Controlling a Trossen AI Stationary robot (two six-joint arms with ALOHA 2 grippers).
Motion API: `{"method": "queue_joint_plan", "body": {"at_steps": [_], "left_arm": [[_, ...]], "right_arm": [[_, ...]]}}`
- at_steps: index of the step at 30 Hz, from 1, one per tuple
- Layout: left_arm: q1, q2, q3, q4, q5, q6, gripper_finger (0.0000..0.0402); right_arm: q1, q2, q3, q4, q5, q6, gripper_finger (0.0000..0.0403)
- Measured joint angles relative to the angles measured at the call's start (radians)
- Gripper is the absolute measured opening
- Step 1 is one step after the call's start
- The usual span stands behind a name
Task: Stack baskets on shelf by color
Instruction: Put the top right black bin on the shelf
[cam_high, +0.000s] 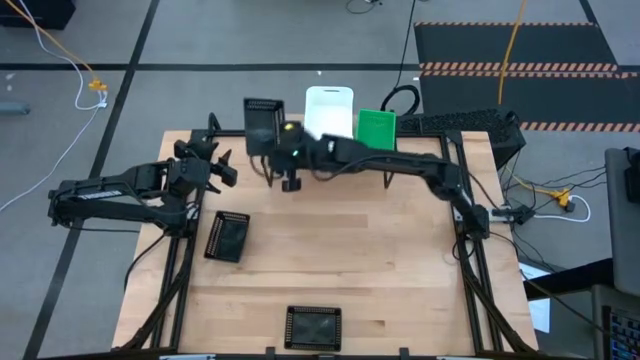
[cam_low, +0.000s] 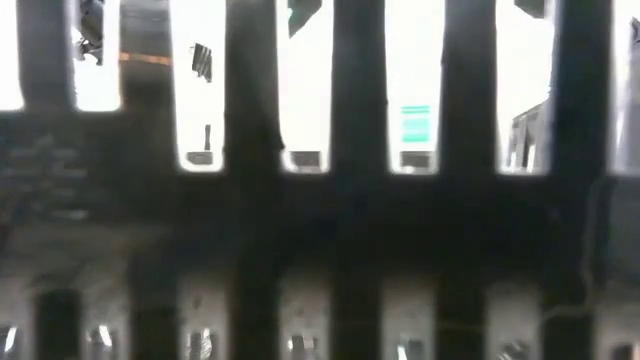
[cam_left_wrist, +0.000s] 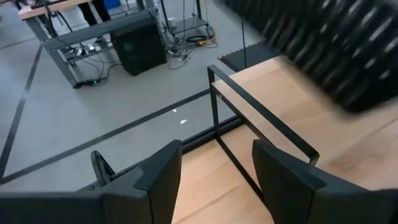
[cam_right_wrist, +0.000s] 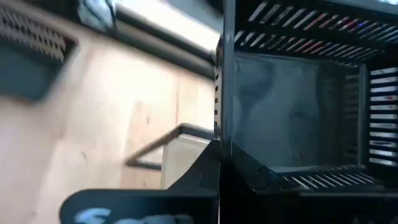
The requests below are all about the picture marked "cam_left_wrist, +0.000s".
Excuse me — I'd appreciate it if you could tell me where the black looped floor cable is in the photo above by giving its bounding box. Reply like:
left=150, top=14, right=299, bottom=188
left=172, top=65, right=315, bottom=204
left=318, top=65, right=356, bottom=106
left=241, top=17, right=248, bottom=68

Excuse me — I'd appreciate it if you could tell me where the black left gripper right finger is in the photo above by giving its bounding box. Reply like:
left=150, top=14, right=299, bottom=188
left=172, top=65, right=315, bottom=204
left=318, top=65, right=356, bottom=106
left=252, top=139, right=358, bottom=224

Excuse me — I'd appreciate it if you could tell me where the black hazard-striped floor mat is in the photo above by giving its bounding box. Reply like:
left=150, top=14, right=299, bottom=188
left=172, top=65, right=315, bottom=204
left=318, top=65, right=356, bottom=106
left=219, top=42, right=282, bottom=73

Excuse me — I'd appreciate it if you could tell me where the person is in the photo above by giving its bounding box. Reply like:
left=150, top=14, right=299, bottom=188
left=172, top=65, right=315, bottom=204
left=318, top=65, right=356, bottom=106
left=76, top=0, right=113, bottom=27

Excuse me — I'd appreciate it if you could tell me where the black floor power strip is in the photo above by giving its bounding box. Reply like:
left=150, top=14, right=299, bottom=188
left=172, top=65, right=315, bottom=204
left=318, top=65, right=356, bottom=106
left=73, top=78, right=102, bottom=89

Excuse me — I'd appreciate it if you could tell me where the blue bin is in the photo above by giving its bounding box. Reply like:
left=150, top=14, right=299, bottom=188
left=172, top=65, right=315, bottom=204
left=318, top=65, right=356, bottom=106
left=103, top=0, right=121, bottom=11

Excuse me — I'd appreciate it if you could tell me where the wooden desk grey frame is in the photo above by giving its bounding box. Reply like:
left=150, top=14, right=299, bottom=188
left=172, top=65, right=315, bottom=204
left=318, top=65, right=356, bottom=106
left=17, top=0, right=158, bottom=88

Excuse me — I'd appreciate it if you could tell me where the black computer tower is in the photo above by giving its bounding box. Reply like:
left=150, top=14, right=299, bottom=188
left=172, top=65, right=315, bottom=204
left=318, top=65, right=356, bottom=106
left=110, top=21, right=168, bottom=77

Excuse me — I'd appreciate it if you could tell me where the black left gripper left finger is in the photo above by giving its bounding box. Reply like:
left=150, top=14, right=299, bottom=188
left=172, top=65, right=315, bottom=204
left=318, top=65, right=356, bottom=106
left=101, top=139, right=183, bottom=224

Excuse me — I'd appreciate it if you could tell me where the black plastic slotted basket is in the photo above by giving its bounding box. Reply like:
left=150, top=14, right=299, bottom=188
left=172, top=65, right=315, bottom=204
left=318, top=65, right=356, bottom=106
left=214, top=0, right=398, bottom=113

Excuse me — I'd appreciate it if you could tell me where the black aluminium table frame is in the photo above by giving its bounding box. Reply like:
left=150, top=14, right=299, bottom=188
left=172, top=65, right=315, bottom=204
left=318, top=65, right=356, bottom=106
left=88, top=115, right=245, bottom=192

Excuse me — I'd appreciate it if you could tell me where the black metal cart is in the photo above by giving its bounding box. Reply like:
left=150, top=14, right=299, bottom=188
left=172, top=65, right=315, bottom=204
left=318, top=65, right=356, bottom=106
left=160, top=0, right=210, bottom=35

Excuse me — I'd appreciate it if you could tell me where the black cable tangle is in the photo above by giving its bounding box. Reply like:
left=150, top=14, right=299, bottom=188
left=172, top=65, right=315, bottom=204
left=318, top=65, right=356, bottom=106
left=167, top=32, right=218, bottom=70

